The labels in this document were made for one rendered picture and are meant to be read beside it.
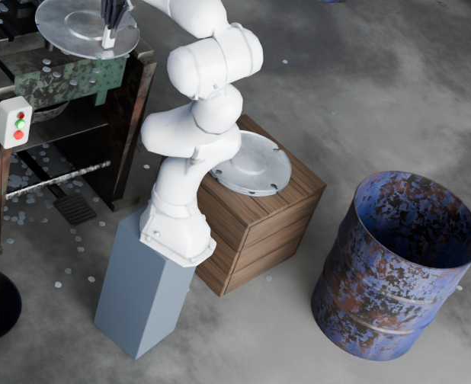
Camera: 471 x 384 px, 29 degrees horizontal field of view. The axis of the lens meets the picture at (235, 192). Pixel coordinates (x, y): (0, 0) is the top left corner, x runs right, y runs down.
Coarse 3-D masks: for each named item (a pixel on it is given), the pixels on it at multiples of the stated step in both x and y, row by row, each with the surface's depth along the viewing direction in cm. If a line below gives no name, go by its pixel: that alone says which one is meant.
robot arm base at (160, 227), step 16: (160, 208) 239; (176, 208) 238; (192, 208) 240; (144, 224) 245; (160, 224) 241; (176, 224) 240; (192, 224) 242; (144, 240) 244; (160, 240) 244; (176, 240) 241; (192, 240) 241; (208, 240) 247; (176, 256) 243; (192, 256) 243; (208, 256) 247
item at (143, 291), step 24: (120, 240) 251; (120, 264) 256; (144, 264) 249; (168, 264) 245; (120, 288) 260; (144, 288) 253; (168, 288) 256; (96, 312) 273; (120, 312) 265; (144, 312) 258; (168, 312) 269; (120, 336) 271; (144, 336) 265
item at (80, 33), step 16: (48, 0) 255; (64, 0) 257; (96, 0) 262; (48, 16) 250; (64, 16) 252; (80, 16) 253; (96, 16) 256; (48, 32) 245; (64, 32) 247; (80, 32) 248; (96, 32) 250; (128, 32) 256; (64, 48) 242; (80, 48) 244; (96, 48) 246; (112, 48) 249; (128, 48) 251
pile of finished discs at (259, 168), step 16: (256, 144) 302; (272, 144) 304; (240, 160) 293; (256, 160) 295; (272, 160) 298; (288, 160) 300; (224, 176) 286; (240, 176) 288; (256, 176) 290; (272, 176) 292; (288, 176) 294; (240, 192) 284; (256, 192) 285; (272, 192) 287
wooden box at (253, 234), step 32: (256, 128) 311; (224, 192) 283; (288, 192) 291; (320, 192) 300; (224, 224) 283; (256, 224) 280; (288, 224) 298; (224, 256) 289; (256, 256) 297; (288, 256) 318; (224, 288) 296
